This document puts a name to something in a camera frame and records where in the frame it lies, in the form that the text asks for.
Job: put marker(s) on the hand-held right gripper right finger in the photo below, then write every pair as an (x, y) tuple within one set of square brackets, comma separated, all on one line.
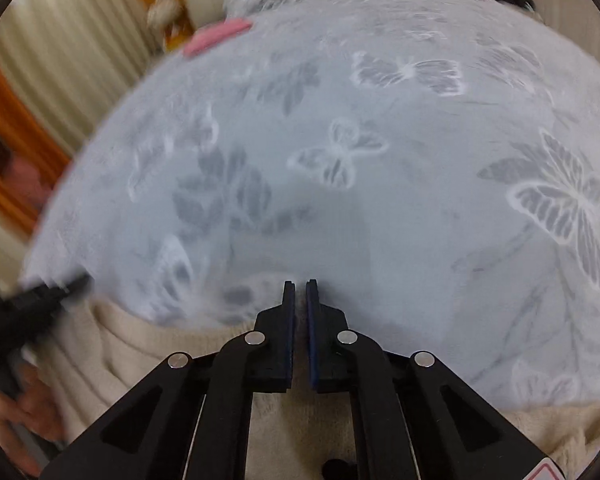
[(312, 345)]

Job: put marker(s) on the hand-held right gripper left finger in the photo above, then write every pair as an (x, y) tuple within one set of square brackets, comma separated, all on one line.
[(280, 340)]

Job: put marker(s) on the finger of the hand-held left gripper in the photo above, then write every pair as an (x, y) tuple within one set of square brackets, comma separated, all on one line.
[(55, 292)]

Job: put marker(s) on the beige sweater with black hearts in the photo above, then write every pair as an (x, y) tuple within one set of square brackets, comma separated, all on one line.
[(130, 360)]

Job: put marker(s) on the person's left hand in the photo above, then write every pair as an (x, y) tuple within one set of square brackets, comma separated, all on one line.
[(20, 410)]

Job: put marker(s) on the pink cloth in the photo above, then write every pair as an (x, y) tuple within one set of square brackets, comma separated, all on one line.
[(25, 180)]

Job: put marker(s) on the grey butterfly print blanket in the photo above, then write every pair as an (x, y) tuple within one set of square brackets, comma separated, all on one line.
[(380, 210)]

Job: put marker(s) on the orange curtain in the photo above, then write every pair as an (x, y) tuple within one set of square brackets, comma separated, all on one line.
[(10, 125)]

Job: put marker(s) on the cream curtain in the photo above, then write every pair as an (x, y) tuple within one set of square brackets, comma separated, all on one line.
[(70, 50)]

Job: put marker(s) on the pink pouch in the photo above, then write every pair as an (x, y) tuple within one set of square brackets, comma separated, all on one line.
[(215, 35)]

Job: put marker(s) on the white feather shade lamp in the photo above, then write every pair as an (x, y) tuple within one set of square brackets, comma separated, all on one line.
[(165, 7)]

